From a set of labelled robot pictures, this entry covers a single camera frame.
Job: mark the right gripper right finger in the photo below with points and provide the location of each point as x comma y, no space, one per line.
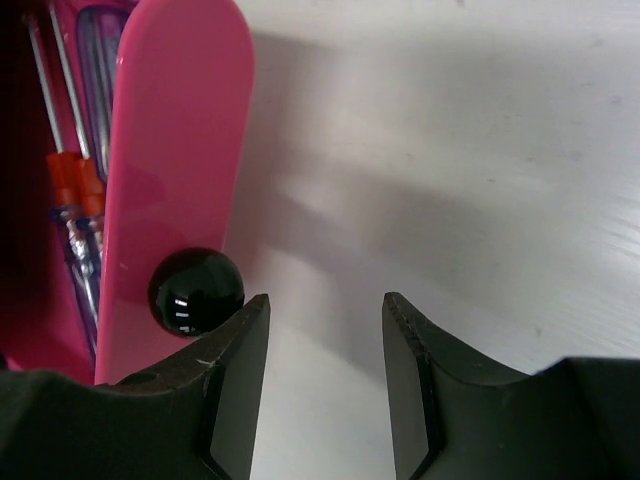
456,413

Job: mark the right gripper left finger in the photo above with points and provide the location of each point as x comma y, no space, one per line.
192,415

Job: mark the blue screwdriver red collar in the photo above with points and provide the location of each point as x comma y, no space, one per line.
66,212

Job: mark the pink drawer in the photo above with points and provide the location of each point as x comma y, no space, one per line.
183,91

